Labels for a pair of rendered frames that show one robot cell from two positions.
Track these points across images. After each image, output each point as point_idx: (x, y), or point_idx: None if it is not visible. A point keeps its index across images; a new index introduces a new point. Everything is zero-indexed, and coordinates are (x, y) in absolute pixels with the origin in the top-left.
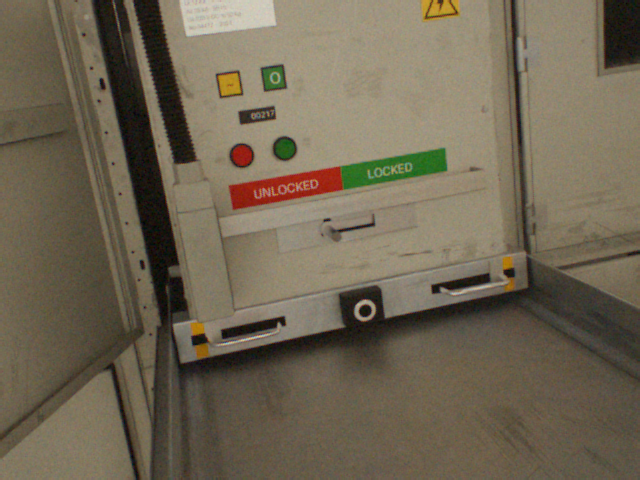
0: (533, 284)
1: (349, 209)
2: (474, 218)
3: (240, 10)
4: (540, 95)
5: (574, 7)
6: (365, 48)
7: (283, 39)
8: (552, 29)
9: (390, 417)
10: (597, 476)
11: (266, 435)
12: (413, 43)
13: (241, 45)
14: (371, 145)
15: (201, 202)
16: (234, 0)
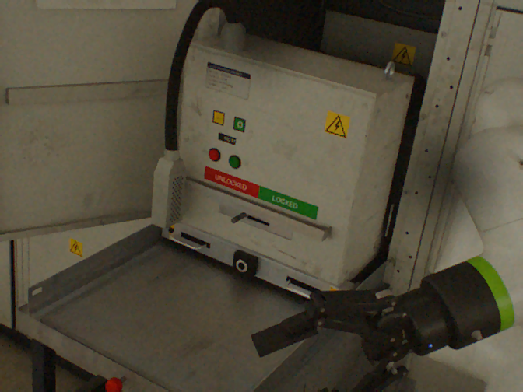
0: None
1: (247, 210)
2: (324, 255)
3: (233, 85)
4: None
5: None
6: (289, 131)
7: (249, 107)
8: None
9: (176, 313)
10: (178, 376)
11: (136, 285)
12: (315, 141)
13: (229, 101)
14: (279, 183)
15: (165, 171)
16: (231, 78)
